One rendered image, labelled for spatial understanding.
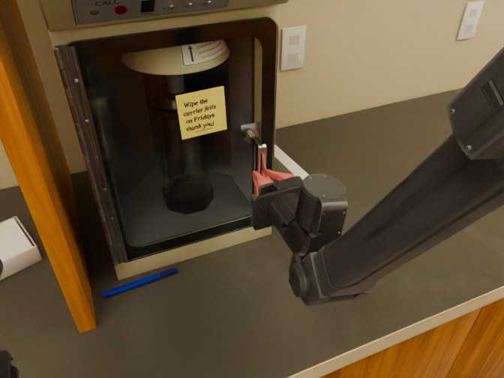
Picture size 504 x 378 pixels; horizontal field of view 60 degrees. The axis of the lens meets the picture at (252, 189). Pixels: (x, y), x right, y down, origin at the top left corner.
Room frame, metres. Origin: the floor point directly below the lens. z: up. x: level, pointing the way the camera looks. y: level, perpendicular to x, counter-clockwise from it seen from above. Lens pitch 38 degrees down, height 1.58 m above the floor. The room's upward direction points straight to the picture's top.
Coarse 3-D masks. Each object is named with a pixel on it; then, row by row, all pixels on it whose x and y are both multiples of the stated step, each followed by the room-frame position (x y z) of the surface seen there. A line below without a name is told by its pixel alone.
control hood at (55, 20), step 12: (48, 0) 0.49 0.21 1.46; (60, 0) 0.49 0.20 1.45; (240, 0) 0.61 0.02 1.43; (252, 0) 0.61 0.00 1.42; (264, 0) 0.62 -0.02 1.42; (276, 0) 0.63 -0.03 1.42; (288, 0) 0.64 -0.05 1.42; (48, 12) 0.50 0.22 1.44; (60, 12) 0.51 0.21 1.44; (72, 12) 0.51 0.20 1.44; (192, 12) 0.59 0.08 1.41; (204, 12) 0.60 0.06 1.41; (48, 24) 0.52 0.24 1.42; (60, 24) 0.52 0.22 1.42; (72, 24) 0.53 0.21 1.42; (96, 24) 0.54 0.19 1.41; (108, 24) 0.56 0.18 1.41
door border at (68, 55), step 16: (64, 48) 0.54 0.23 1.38; (64, 64) 0.54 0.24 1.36; (64, 80) 0.53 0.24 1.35; (80, 80) 0.55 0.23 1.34; (80, 96) 0.54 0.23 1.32; (80, 112) 0.54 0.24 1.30; (80, 144) 0.53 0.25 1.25; (96, 144) 0.55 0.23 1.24; (96, 160) 0.54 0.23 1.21; (96, 176) 0.54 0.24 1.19; (112, 208) 0.55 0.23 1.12; (112, 224) 0.54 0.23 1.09; (112, 240) 0.54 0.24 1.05
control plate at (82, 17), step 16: (80, 0) 0.50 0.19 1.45; (96, 0) 0.51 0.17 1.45; (112, 0) 0.52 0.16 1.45; (128, 0) 0.53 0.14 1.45; (144, 0) 0.54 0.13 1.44; (160, 0) 0.55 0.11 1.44; (176, 0) 0.56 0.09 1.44; (224, 0) 0.59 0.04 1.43; (80, 16) 0.52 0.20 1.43; (96, 16) 0.53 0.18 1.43; (112, 16) 0.54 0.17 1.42; (128, 16) 0.55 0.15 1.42; (144, 16) 0.56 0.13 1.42
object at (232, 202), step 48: (96, 48) 0.56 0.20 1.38; (144, 48) 0.58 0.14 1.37; (192, 48) 0.61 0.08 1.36; (240, 48) 0.64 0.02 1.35; (96, 96) 0.55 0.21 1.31; (144, 96) 0.58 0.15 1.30; (240, 96) 0.64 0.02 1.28; (144, 144) 0.57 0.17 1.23; (192, 144) 0.60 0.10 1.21; (240, 144) 0.63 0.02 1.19; (144, 192) 0.57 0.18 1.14; (192, 192) 0.60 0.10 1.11; (240, 192) 0.63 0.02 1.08; (144, 240) 0.56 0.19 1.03; (192, 240) 0.60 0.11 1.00
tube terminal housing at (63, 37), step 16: (176, 16) 0.61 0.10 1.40; (192, 16) 0.62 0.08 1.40; (208, 16) 0.63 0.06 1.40; (224, 16) 0.64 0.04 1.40; (240, 16) 0.65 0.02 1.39; (256, 16) 0.66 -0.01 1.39; (272, 16) 0.67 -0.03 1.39; (64, 32) 0.56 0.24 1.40; (80, 32) 0.56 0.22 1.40; (96, 32) 0.57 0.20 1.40; (112, 32) 0.58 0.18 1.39; (128, 32) 0.59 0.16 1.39; (208, 240) 0.62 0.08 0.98; (224, 240) 0.63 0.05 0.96; (240, 240) 0.65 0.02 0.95; (160, 256) 0.58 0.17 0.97; (176, 256) 0.59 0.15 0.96; (192, 256) 0.61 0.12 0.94; (128, 272) 0.56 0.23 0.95
